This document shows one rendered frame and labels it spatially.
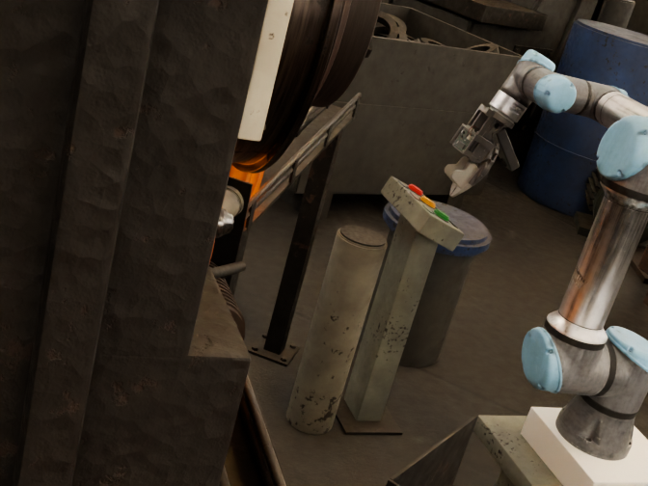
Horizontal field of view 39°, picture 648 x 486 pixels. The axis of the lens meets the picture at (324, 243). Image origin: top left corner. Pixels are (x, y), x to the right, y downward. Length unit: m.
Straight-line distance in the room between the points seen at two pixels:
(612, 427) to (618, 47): 2.87
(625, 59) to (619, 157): 2.89
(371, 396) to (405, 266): 0.37
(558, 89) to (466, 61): 1.82
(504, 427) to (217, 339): 1.25
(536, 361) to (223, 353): 1.05
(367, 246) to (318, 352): 0.29
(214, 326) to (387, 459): 1.51
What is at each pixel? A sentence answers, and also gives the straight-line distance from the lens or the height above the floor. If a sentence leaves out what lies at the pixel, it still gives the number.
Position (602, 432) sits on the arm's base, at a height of 0.41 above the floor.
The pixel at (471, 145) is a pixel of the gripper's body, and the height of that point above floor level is 0.79.
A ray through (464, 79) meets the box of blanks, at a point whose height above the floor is 0.62.
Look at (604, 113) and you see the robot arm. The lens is 1.99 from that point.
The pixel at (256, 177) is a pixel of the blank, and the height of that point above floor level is 0.69.
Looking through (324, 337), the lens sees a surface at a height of 0.27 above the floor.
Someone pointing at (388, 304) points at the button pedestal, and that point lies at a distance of 2.24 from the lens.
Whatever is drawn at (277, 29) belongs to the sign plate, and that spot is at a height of 1.15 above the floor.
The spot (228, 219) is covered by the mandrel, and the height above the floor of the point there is 0.80.
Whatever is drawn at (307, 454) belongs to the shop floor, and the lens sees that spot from 2.23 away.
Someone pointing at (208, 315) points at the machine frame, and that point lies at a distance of 0.84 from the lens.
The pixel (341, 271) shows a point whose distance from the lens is 2.09.
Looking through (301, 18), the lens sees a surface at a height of 1.12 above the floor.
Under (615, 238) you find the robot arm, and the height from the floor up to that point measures 0.80.
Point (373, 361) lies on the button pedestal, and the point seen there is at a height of 0.19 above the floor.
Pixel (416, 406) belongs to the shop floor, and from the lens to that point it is 2.55.
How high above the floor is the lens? 1.27
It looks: 22 degrees down
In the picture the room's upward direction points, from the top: 15 degrees clockwise
